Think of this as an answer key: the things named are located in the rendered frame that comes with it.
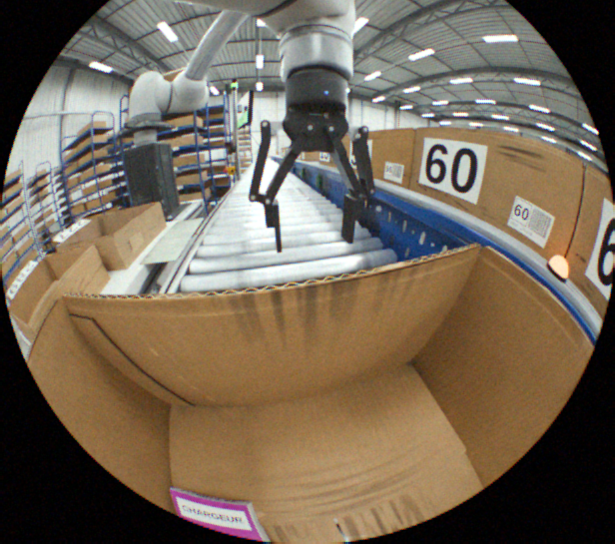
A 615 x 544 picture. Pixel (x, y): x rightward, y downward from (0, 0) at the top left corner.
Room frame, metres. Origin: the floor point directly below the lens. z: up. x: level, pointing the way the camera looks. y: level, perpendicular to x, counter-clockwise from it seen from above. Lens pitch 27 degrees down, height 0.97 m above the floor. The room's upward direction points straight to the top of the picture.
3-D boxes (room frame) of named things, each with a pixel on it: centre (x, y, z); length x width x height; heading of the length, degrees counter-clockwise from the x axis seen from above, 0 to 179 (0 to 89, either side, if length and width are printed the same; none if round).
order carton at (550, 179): (0.27, -0.45, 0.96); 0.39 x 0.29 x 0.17; 14
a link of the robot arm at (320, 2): (0.22, 0.00, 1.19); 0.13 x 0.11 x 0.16; 146
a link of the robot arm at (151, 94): (0.66, 0.70, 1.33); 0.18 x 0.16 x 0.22; 148
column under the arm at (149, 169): (0.65, 0.71, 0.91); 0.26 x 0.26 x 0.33; 16
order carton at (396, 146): (0.65, -0.36, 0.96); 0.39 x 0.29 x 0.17; 14
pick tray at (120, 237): (0.33, 0.68, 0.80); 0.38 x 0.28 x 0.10; 104
